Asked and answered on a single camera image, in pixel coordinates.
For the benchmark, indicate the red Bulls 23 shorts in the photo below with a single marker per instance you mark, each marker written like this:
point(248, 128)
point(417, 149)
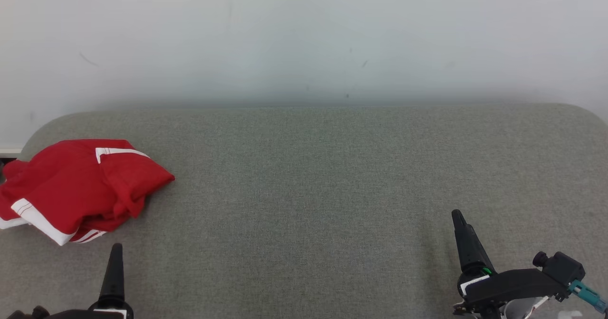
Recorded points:
point(52, 186)

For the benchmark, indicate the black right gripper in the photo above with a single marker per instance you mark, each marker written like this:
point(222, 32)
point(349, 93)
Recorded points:
point(513, 286)

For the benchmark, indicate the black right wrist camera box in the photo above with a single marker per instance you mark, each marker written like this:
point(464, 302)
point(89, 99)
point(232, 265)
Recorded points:
point(563, 267)

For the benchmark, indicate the white baseboard strip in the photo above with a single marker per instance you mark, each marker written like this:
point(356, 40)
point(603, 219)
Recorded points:
point(9, 151)

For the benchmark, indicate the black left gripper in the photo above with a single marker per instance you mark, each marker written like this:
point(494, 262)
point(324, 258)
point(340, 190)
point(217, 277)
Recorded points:
point(111, 312)

